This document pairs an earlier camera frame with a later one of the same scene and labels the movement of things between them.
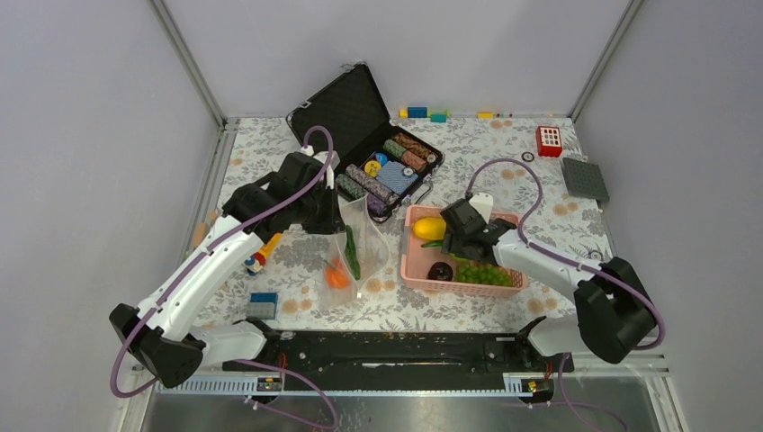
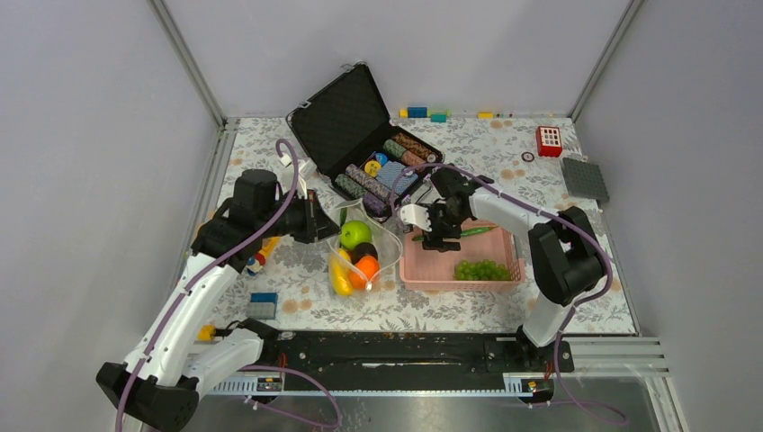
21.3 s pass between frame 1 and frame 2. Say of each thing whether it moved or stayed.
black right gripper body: moved
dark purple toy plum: moved
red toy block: stayed
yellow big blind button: stayed
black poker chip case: stayed
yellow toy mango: moved
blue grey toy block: stayed
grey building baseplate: stayed
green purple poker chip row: stayed
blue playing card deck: stayed
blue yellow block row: stayed
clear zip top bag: moved
